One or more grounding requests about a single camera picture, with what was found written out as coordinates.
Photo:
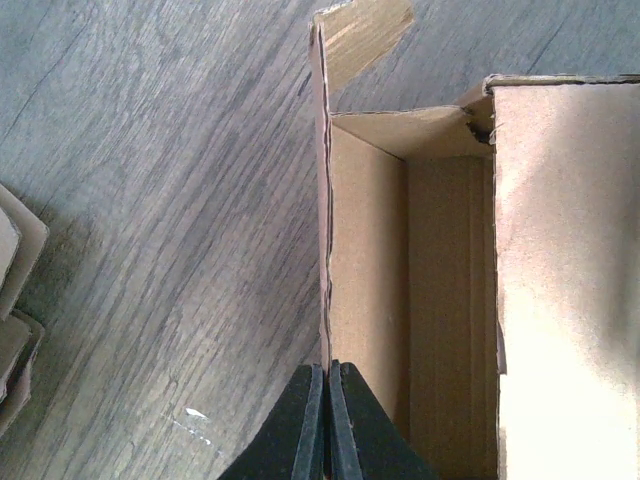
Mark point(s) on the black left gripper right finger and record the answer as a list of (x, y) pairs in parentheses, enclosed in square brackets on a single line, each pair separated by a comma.
[(364, 443)]

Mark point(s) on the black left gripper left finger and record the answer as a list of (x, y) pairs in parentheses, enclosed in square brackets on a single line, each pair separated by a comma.
[(290, 443)]

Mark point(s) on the brown cardboard box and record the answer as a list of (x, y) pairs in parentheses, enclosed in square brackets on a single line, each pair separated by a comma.
[(480, 260)]

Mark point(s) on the stack of flat cardboard boxes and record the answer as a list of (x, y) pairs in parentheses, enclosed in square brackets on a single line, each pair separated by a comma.
[(23, 237)]

